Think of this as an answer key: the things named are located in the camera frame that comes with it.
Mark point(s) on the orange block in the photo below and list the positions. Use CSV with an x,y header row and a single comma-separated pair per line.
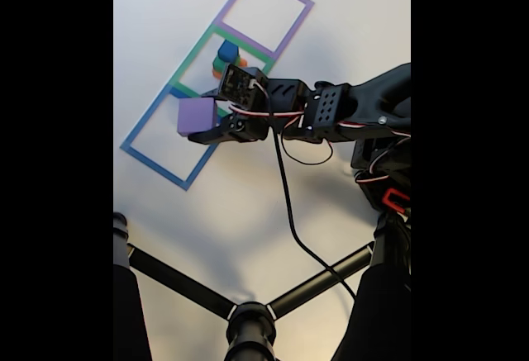
x,y
215,74

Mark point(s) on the green tape square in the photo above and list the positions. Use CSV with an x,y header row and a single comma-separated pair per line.
x,y
194,53

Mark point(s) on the purple tape square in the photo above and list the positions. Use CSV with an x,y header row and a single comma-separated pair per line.
x,y
244,38

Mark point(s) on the small blue cube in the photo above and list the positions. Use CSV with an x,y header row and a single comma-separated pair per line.
x,y
228,50

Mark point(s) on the blue tape square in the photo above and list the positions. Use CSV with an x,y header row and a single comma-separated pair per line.
x,y
153,167

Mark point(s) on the purple block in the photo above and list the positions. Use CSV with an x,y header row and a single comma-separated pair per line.
x,y
196,115

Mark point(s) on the green cube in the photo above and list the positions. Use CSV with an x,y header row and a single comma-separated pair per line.
x,y
219,63

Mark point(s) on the red clamp part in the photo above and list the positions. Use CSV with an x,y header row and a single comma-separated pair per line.
x,y
386,198

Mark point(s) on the black tripod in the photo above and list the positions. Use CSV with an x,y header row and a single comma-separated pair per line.
x,y
250,328

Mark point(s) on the gripper camera circuit board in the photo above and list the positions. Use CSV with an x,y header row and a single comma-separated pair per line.
x,y
241,86

